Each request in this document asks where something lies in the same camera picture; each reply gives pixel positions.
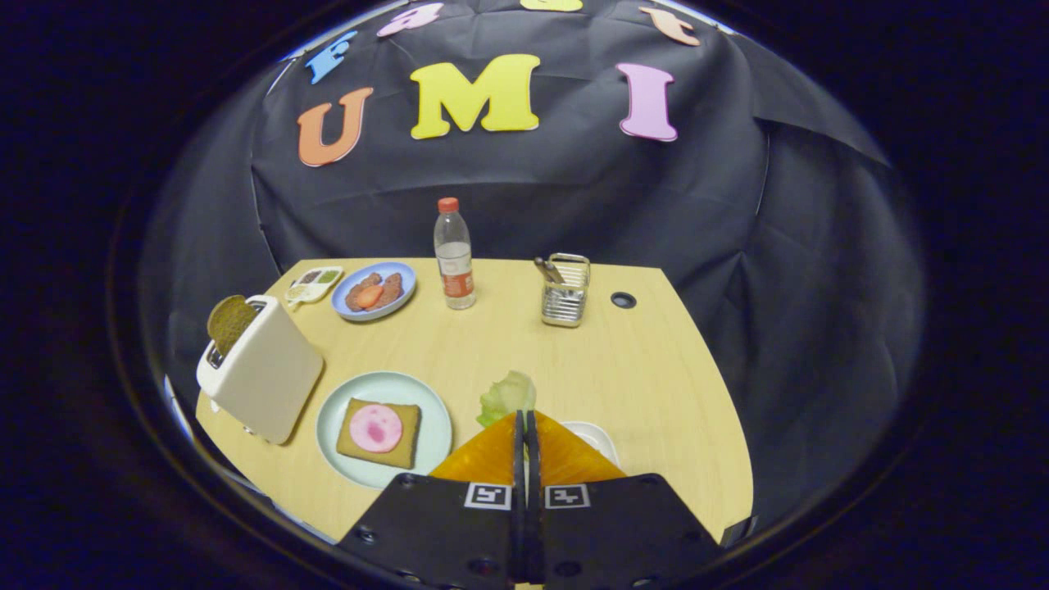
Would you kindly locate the white divided condiment dish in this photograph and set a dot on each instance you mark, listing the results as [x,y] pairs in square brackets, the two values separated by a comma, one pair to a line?
[315,283]

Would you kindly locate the mint green round plate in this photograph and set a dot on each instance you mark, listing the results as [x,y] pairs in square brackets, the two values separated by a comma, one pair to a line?
[434,426]

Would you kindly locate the red tomato slice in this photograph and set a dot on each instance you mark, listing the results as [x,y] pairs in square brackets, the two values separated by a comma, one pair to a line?
[370,297]

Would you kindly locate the white square plate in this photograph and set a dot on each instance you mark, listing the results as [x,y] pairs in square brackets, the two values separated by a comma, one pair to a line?
[594,434]

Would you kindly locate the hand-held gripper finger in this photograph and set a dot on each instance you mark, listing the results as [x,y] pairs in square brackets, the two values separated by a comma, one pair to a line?
[520,524]
[533,524]

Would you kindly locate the pink ham slice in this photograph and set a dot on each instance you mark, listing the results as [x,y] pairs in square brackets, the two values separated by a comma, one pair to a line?
[375,428]

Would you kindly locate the blue round plate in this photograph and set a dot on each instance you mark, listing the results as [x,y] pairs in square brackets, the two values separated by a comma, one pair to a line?
[406,279]

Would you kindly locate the bread slice with ham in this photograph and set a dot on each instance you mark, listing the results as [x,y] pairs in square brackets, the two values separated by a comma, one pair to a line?
[352,447]

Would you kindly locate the green lettuce leaf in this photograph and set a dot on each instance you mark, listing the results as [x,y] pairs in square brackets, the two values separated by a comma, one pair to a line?
[504,393]

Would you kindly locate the brown toast slice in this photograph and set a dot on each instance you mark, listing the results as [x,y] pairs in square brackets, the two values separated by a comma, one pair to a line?
[229,324]

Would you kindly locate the clear red-capped water bottle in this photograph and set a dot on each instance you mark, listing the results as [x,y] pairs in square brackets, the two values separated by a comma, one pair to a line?
[455,262]

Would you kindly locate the black backdrop cloth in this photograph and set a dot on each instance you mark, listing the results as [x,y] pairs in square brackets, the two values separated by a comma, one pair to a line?
[574,197]

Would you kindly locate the black desk grommet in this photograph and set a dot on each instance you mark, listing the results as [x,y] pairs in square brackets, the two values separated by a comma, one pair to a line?
[623,300]

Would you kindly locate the brown meat patty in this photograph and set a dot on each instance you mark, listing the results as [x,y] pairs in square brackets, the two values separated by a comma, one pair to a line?
[361,283]
[392,287]

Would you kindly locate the white toaster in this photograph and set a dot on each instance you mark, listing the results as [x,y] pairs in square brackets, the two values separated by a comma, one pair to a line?
[270,385]

